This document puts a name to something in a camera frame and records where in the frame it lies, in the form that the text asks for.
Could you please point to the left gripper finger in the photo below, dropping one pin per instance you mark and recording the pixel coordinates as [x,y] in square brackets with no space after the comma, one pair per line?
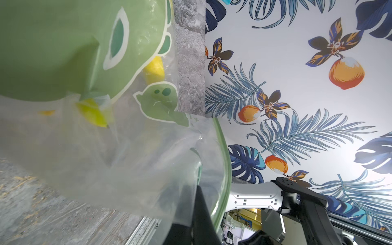
[201,232]

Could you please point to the yellow banana from bag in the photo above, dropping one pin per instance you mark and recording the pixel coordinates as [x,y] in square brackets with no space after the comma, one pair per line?
[89,109]

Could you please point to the zip-top bag green print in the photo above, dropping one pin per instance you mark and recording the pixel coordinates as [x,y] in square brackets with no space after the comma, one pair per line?
[153,156]

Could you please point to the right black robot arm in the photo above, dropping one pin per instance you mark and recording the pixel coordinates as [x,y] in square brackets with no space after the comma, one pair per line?
[342,211]

